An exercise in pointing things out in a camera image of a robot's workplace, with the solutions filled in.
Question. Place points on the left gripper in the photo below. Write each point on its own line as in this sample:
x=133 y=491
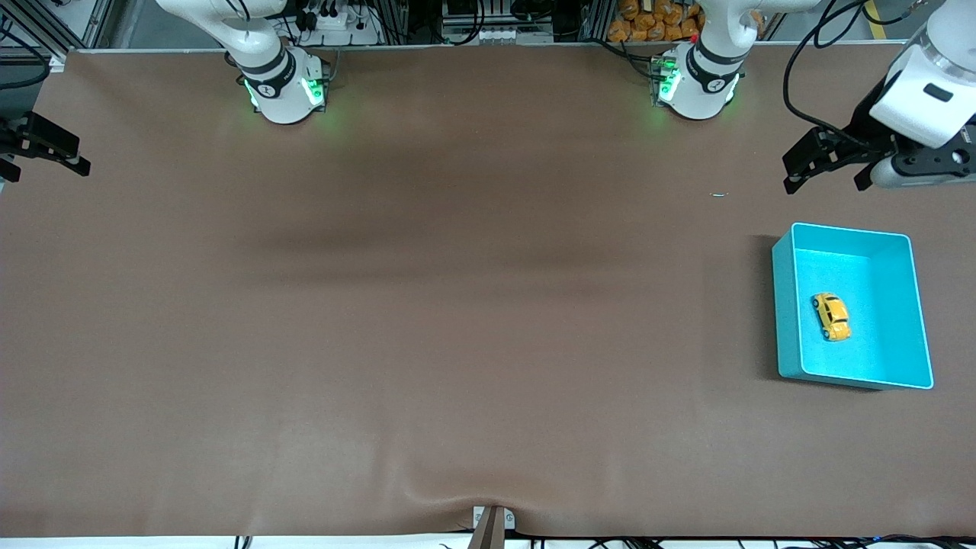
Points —
x=860 y=126

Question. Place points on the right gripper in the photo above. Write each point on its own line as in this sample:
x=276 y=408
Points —
x=30 y=140

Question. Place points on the yellow beetle toy car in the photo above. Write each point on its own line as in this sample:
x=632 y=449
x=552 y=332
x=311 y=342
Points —
x=833 y=316

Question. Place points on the teal plastic bin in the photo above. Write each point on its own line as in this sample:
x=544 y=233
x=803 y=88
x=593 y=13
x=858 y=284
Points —
x=877 y=351

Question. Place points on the orange packets pile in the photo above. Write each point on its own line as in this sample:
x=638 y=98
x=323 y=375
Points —
x=656 y=19

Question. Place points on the white power strip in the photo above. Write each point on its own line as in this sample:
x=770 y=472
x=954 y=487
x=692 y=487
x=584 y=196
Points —
x=335 y=19

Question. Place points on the white terminal block unit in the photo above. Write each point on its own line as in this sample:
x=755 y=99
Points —
x=496 y=34

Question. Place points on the brown table mat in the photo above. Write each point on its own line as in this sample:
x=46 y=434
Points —
x=488 y=381

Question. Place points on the aluminium frame post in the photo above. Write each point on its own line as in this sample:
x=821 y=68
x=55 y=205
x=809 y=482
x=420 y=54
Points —
x=59 y=62

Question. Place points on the metal clamp bracket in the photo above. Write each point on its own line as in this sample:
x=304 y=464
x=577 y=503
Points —
x=493 y=526

